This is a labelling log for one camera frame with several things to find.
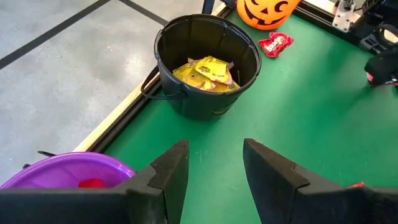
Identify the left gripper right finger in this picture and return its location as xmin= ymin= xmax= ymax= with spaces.
xmin=243 ymin=138 xmax=398 ymax=224

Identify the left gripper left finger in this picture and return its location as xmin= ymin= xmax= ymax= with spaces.
xmin=0 ymin=139 xmax=190 ymax=224

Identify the yellow pink Sour Patch packet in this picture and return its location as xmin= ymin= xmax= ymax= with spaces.
xmin=194 ymin=55 xmax=234 ymax=85

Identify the purple monster-face bucket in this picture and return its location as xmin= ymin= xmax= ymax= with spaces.
xmin=0 ymin=151 xmax=137 ymax=190

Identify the silver metal mounting plate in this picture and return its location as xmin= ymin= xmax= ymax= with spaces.
xmin=331 ymin=0 xmax=361 ymax=34

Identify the green table mat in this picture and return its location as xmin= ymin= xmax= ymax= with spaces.
xmin=104 ymin=9 xmax=398 ymax=224

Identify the orange jack-o-lantern bucket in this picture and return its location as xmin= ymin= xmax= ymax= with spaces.
xmin=236 ymin=0 xmax=302 ymax=31

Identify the black jack-o-lantern bucket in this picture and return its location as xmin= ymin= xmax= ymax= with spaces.
xmin=140 ymin=14 xmax=262 ymax=121

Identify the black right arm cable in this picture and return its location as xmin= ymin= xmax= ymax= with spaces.
xmin=374 ymin=23 xmax=398 ymax=49

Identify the dark curved bracket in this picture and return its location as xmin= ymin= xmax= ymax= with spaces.
xmin=201 ymin=0 xmax=216 ymax=15

